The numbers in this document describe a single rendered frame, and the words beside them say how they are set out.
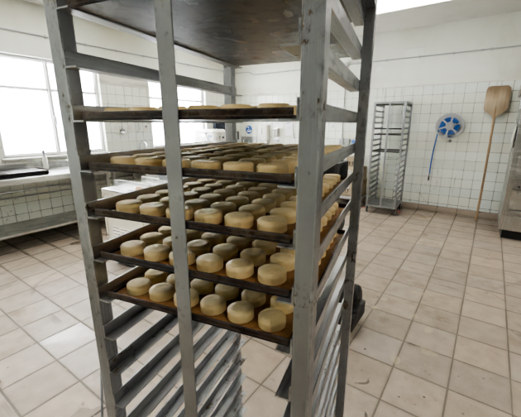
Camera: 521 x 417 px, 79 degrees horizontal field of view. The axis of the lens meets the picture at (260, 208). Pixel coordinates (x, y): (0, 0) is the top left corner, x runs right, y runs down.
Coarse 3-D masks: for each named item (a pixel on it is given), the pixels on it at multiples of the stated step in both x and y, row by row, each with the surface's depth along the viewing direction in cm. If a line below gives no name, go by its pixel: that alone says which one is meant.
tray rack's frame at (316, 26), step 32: (160, 0) 46; (320, 0) 37; (64, 32) 54; (160, 32) 47; (320, 32) 38; (64, 64) 55; (160, 64) 48; (320, 64) 39; (64, 96) 57; (320, 96) 40; (64, 128) 59; (320, 128) 41; (320, 160) 42; (96, 192) 63; (320, 192) 44; (96, 224) 64; (320, 224) 46; (96, 288) 66; (96, 320) 69; (192, 352) 60; (192, 384) 62; (192, 416) 65
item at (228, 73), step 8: (224, 72) 108; (232, 72) 109; (224, 80) 109; (232, 80) 109; (224, 96) 110; (232, 96) 110; (232, 128) 112; (232, 136) 113; (232, 360) 138; (240, 368) 140
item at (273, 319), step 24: (336, 240) 99; (144, 288) 67; (168, 288) 66; (192, 288) 68; (216, 288) 66; (240, 288) 70; (192, 312) 61; (216, 312) 60; (240, 312) 58; (264, 312) 58; (288, 312) 60; (288, 336) 54
